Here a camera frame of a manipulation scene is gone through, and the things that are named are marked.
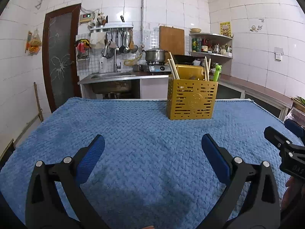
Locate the corner wall shelf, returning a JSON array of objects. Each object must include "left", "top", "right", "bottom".
[{"left": 188, "top": 33, "right": 234, "bottom": 76}]

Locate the stainless steel cooking pot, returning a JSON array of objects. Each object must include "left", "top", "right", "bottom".
[{"left": 144, "top": 48, "right": 168, "bottom": 63}]

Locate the black wok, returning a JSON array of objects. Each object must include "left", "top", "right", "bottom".
[{"left": 173, "top": 54, "right": 195, "bottom": 65}]

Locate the yellow perforated utensil holder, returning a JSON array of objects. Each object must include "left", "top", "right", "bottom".
[{"left": 166, "top": 65, "right": 218, "bottom": 120}]

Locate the yellow wall poster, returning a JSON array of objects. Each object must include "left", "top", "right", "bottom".
[{"left": 219, "top": 21, "right": 232, "bottom": 37}]

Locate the hanging utensil rack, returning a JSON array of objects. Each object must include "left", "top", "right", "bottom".
[{"left": 89, "top": 22, "right": 138, "bottom": 54}]

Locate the dark framed glass door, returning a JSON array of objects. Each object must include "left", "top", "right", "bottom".
[{"left": 42, "top": 4, "right": 81, "bottom": 112}]

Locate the metal faucet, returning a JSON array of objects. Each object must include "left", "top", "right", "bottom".
[{"left": 102, "top": 41, "right": 121, "bottom": 72}]

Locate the steel sink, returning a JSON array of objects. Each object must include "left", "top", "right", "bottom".
[{"left": 91, "top": 73, "right": 136, "bottom": 94}]

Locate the orange hanging bag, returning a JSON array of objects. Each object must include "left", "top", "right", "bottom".
[{"left": 25, "top": 29, "right": 42, "bottom": 55}]

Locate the kitchen counter with cabinets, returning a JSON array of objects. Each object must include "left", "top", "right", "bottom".
[{"left": 79, "top": 70, "right": 293, "bottom": 120}]

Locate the wooden cutting board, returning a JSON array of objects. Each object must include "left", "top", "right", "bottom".
[{"left": 159, "top": 26, "right": 185, "bottom": 60}]

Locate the wooden chopstick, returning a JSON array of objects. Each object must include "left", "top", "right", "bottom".
[
  {"left": 204, "top": 63, "right": 208, "bottom": 81},
  {"left": 208, "top": 58, "right": 211, "bottom": 74},
  {"left": 168, "top": 61, "right": 176, "bottom": 79},
  {"left": 169, "top": 52, "right": 180, "bottom": 80},
  {"left": 168, "top": 59, "right": 178, "bottom": 79},
  {"left": 204, "top": 57, "right": 209, "bottom": 82}
]

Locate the wooden stick against wall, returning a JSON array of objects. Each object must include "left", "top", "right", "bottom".
[{"left": 34, "top": 82, "right": 44, "bottom": 122}]

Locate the green frog handle utensil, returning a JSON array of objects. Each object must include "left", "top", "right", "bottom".
[{"left": 213, "top": 65, "right": 222, "bottom": 82}]

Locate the person's right hand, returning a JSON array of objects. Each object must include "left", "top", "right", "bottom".
[{"left": 281, "top": 176, "right": 304, "bottom": 209}]

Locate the wooden chopstick in holder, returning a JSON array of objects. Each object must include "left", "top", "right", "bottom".
[{"left": 204, "top": 57, "right": 209, "bottom": 82}]

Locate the blue textured towel mat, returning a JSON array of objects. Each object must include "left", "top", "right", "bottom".
[{"left": 1, "top": 98, "right": 301, "bottom": 228}]

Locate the gas stove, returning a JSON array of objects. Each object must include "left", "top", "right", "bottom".
[{"left": 133, "top": 64, "right": 171, "bottom": 73}]

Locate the white wall socket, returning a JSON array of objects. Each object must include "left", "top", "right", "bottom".
[{"left": 274, "top": 47, "right": 284, "bottom": 61}]

